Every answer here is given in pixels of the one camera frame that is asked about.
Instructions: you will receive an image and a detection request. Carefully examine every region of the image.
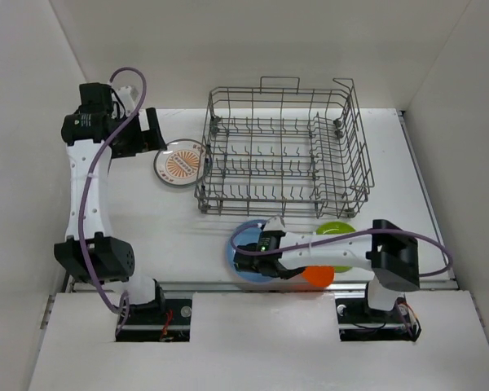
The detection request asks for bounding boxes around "white plate brown floral pattern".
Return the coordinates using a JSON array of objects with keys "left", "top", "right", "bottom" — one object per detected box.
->
[{"left": 152, "top": 138, "right": 212, "bottom": 188}]

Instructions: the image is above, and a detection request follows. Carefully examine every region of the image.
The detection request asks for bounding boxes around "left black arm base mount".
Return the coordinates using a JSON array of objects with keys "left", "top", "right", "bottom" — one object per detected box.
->
[{"left": 115, "top": 297, "right": 192, "bottom": 343}]

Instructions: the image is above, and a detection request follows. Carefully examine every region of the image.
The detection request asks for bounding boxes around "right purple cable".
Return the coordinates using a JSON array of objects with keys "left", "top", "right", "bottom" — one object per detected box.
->
[{"left": 230, "top": 219, "right": 454, "bottom": 341}]

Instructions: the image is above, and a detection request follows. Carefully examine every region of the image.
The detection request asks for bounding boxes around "pink plate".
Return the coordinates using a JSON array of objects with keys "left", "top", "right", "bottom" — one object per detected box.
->
[{"left": 234, "top": 275, "right": 289, "bottom": 292}]

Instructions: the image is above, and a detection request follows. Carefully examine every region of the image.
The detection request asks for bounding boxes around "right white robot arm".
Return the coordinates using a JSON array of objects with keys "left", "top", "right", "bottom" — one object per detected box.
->
[{"left": 230, "top": 217, "right": 420, "bottom": 321}]

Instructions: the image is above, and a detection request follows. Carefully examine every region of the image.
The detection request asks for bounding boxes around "blue plate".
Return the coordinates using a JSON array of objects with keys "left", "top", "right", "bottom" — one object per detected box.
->
[{"left": 226, "top": 219, "right": 280, "bottom": 284}]

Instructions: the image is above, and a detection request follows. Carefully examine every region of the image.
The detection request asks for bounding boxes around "small green plate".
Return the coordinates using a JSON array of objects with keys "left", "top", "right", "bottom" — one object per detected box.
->
[{"left": 315, "top": 222, "right": 355, "bottom": 273}]

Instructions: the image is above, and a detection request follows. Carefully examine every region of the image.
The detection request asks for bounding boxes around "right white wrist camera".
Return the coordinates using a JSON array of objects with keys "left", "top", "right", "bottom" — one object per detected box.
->
[{"left": 262, "top": 216, "right": 286, "bottom": 231}]

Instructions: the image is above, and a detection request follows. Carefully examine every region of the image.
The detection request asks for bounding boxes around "small orange plate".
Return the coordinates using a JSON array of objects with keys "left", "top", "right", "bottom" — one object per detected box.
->
[{"left": 302, "top": 266, "right": 335, "bottom": 288}]

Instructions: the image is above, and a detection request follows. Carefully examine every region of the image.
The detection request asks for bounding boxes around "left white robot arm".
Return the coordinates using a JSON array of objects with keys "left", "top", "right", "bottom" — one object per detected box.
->
[{"left": 54, "top": 104, "right": 166, "bottom": 323}]

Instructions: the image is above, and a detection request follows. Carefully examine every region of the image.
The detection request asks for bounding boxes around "grey wire dish rack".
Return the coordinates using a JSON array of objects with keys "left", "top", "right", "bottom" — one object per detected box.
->
[{"left": 194, "top": 77, "right": 374, "bottom": 219}]

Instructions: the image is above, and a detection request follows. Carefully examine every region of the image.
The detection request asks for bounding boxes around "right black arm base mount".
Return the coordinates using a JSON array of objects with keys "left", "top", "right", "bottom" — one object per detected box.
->
[{"left": 336, "top": 297, "right": 422, "bottom": 342}]

